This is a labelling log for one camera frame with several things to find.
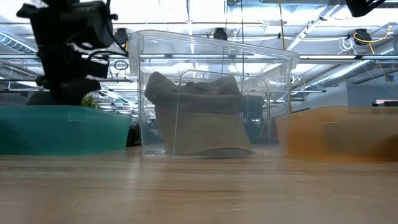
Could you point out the teal plastic bin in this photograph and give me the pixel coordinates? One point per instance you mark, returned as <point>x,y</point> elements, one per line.
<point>62,130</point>

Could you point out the clear plastic bin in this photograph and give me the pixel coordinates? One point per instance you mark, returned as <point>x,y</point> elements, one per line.
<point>136,46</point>

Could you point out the orange plastic bin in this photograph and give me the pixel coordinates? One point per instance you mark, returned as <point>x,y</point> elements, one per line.
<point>311,137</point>

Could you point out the silver ventilation duct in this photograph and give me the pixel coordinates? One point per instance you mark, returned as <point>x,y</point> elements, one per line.
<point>348,71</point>

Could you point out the grey folded cloth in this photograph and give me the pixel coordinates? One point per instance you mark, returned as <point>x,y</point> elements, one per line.
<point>199,124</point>

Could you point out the small round ceiling fixture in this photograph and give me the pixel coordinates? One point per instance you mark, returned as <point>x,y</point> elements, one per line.
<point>292,80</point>

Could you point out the green plant white pot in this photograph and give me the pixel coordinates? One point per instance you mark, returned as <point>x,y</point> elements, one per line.
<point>90,101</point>

